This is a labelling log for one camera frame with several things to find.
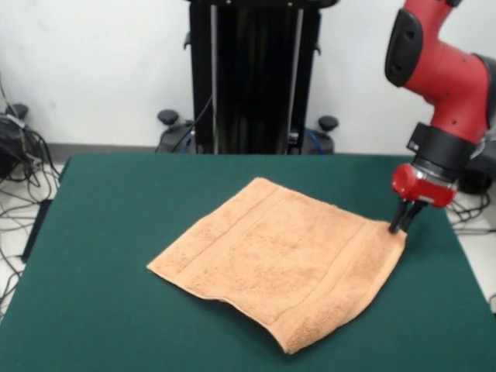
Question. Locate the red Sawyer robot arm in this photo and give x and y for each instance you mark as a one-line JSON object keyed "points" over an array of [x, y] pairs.
{"points": [[445, 77]]}

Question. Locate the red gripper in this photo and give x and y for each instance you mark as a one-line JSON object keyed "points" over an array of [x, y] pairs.
{"points": [[422, 190]]}

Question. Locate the dark grey stand base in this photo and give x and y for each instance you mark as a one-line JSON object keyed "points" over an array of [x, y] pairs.
{"points": [[476, 178], [5, 155]]}

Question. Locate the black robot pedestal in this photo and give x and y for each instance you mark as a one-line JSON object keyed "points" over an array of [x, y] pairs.
{"points": [[255, 77]]}

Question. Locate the black round knob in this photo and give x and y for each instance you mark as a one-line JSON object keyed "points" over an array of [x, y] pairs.
{"points": [[328, 123], [167, 116], [16, 110]]}

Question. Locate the tan terry towel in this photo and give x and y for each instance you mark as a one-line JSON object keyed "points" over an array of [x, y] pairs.
{"points": [[279, 255]]}

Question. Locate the dark green table cloth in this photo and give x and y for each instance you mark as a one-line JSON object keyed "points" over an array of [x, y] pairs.
{"points": [[116, 232]]}

